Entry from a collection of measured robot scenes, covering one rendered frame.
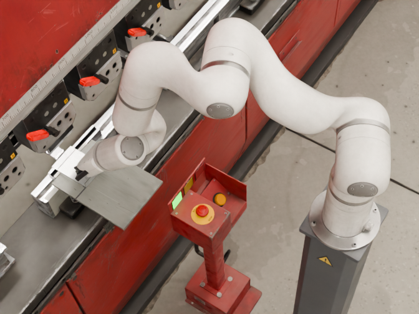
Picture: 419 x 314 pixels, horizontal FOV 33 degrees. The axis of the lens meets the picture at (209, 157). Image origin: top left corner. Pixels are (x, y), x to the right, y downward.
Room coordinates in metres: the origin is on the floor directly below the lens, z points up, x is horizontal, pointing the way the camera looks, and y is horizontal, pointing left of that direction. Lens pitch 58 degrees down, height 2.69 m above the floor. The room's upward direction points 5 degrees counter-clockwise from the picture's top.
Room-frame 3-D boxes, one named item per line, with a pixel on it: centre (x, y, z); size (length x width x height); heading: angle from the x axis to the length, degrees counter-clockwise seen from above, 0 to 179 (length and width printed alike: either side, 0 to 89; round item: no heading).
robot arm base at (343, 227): (0.84, -0.35, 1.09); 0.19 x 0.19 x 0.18
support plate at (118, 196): (1.02, 0.30, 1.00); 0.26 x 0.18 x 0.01; 51
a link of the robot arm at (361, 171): (0.81, -0.34, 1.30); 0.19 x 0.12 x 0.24; 169
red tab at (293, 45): (1.81, -0.36, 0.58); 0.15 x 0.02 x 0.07; 141
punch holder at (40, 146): (1.09, 0.42, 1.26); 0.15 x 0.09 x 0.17; 141
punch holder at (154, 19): (1.40, 0.17, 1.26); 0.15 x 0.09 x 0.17; 141
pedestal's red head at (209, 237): (1.05, 0.02, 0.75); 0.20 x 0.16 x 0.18; 142
